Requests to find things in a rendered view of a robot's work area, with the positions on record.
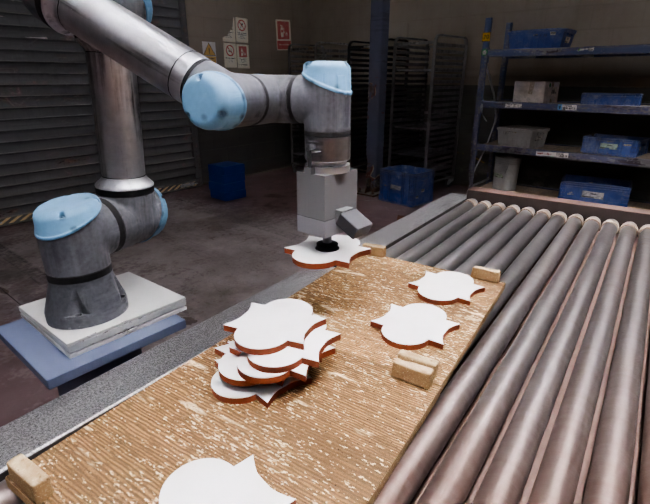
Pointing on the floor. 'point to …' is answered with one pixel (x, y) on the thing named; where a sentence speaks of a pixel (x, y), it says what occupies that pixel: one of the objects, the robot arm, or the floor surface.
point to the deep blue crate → (406, 185)
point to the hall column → (379, 29)
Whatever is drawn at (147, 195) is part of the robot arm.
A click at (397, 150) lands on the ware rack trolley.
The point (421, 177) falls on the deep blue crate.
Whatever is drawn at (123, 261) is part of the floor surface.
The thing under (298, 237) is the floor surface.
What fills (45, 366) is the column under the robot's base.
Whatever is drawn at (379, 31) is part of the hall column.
